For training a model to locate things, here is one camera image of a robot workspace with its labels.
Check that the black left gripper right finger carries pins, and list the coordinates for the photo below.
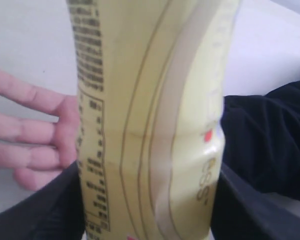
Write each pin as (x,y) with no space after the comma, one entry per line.
(242,213)

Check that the black sleeved forearm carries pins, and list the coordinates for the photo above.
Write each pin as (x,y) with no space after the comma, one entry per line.
(262,139)

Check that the yellow bottle red cap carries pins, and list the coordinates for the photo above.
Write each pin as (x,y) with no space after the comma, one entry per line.
(150,95)

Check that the person's open bare hand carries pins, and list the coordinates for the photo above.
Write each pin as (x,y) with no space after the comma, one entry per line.
(37,151)

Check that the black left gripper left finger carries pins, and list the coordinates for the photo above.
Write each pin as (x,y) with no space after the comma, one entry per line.
(53,213)

